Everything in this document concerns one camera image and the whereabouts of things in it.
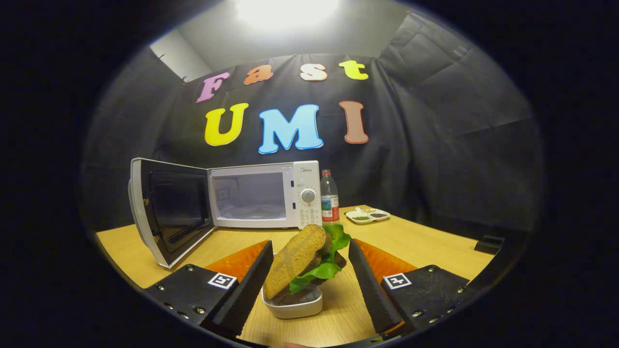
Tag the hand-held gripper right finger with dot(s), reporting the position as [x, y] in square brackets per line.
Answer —
[373, 295]

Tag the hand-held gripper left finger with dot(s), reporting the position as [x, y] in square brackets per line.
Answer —
[249, 295]

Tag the small white dish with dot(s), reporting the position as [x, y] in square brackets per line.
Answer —
[295, 309]

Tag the brown bread lettuce sandwich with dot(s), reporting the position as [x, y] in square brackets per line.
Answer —
[295, 261]

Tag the white microwave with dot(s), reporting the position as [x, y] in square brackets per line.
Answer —
[251, 217]

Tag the white divided bean dish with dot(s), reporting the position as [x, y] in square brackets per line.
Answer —
[357, 213]

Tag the red label water bottle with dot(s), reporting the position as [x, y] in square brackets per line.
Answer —
[330, 193]

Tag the black block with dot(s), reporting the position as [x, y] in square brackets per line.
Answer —
[489, 244]

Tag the black backdrop cloth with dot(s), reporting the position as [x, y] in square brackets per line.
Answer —
[435, 145]

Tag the large ceiling light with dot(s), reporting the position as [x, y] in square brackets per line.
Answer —
[287, 12]

